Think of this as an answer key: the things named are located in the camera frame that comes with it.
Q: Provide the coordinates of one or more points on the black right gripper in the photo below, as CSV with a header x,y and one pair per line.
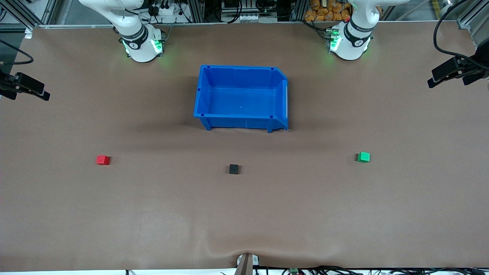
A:
x,y
8,86

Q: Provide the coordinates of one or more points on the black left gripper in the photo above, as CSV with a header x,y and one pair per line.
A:
x,y
470,70

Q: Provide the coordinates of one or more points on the red cube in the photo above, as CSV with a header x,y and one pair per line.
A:
x,y
102,160

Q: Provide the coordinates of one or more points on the green cube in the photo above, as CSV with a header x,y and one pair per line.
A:
x,y
363,157

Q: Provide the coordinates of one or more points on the black cube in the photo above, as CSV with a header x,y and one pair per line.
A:
x,y
233,169

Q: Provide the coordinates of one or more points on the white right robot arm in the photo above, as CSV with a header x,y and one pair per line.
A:
x,y
139,44

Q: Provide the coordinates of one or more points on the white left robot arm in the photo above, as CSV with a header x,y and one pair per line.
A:
x,y
353,42

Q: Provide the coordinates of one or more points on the orange snack bags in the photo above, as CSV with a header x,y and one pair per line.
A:
x,y
328,11

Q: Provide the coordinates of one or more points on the white power strip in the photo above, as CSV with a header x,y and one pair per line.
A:
x,y
164,9

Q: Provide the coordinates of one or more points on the blue plastic storage bin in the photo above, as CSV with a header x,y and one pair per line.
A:
x,y
240,103

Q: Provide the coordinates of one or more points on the white connector strip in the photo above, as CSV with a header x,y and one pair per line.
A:
x,y
248,17

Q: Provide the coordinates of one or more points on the table cover cloth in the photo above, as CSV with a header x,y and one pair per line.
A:
x,y
244,214

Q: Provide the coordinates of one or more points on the small green circuit board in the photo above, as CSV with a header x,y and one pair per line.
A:
x,y
293,271

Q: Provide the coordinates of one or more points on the white corner bracket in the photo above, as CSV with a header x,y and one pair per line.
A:
x,y
28,33

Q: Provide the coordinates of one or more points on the aluminium frame profile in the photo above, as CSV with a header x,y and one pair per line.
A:
x,y
23,13
471,17

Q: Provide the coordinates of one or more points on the aluminium frame post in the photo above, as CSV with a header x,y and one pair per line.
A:
x,y
196,11
300,9

